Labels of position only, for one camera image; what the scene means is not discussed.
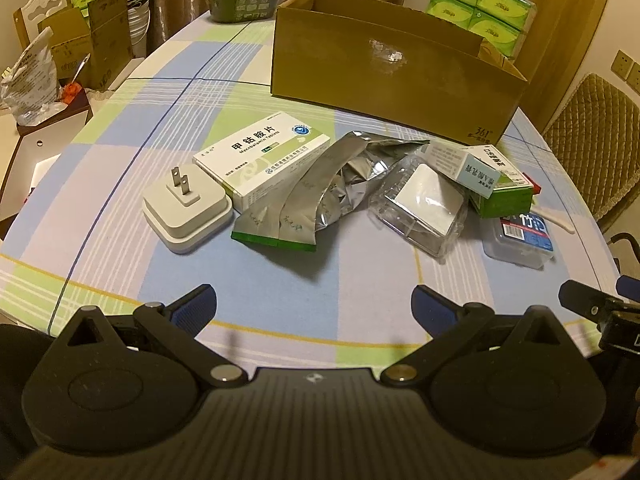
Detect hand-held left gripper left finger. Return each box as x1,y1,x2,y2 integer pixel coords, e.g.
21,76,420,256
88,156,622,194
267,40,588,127
50,284,246,389

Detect small green box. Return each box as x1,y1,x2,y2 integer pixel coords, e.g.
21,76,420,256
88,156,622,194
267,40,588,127
467,145,534,219

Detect open cardboard carton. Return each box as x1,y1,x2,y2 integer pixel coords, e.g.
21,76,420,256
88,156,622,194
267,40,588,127
37,0,136,93

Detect white green medicine box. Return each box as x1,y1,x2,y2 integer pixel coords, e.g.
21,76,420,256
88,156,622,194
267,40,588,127
192,111,333,213

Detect green tissue pack bundle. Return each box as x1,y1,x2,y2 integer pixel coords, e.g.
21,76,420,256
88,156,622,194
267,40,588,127
426,0,538,58

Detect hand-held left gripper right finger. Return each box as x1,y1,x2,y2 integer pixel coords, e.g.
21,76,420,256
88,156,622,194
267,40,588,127
381,285,586,387

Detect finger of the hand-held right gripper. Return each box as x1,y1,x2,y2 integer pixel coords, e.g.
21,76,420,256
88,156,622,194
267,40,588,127
617,274,640,306
558,280,626,322

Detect silver foil pouch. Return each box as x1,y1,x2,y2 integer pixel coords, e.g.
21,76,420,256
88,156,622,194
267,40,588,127
274,130,432,254

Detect brown cardboard box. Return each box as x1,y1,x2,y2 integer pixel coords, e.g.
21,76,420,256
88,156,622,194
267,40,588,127
270,0,530,148

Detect black metal frame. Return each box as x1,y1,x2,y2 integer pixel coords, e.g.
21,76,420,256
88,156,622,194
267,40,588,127
604,232,640,261

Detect white plug adapter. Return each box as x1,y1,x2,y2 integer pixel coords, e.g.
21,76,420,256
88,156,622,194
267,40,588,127
142,166,235,255

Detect white chair back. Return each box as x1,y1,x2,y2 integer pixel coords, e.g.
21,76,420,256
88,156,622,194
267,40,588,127
12,0,76,51

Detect clear plastic box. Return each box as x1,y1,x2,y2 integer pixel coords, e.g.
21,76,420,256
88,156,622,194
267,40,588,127
367,152,471,262

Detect small white blue box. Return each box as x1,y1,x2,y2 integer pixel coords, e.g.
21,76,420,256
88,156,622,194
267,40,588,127
427,140,501,196

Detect white plastic spoon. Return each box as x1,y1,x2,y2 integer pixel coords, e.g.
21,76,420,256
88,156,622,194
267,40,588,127
530,207,577,235

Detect stacked metal buckets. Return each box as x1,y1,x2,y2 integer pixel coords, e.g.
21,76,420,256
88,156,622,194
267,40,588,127
125,0,152,58

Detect clear container with blue label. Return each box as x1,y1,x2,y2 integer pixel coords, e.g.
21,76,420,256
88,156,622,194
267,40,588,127
482,212,556,271

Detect clear plastic bag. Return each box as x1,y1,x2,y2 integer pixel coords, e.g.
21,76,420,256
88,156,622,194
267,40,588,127
231,132,371,248

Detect crumpled plastic bag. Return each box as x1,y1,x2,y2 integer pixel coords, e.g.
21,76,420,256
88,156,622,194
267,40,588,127
0,27,63,126

